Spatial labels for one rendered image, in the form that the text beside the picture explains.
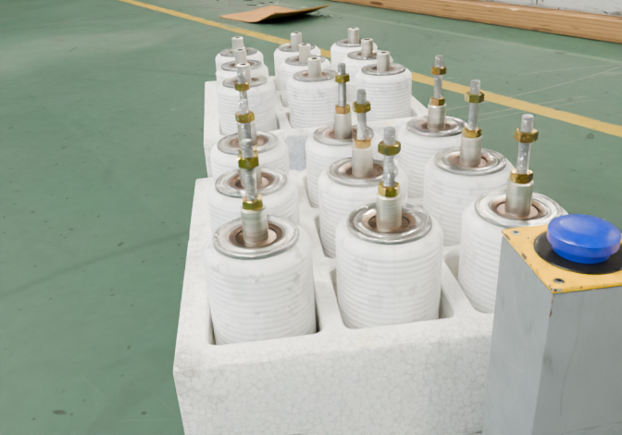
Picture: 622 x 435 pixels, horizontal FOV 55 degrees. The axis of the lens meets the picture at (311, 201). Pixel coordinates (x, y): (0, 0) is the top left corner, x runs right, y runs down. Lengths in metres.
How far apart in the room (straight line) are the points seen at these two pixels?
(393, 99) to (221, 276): 0.60
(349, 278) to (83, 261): 0.62
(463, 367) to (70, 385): 0.48
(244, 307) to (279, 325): 0.03
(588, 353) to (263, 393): 0.26
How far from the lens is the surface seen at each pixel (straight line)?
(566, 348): 0.39
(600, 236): 0.38
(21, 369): 0.87
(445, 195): 0.65
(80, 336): 0.89
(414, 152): 0.75
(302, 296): 0.52
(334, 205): 0.62
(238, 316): 0.52
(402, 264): 0.51
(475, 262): 0.56
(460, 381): 0.56
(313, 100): 1.00
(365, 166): 0.63
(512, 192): 0.56
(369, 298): 0.53
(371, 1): 3.49
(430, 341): 0.52
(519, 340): 0.41
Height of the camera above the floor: 0.51
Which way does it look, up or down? 26 degrees down
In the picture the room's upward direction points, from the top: 3 degrees counter-clockwise
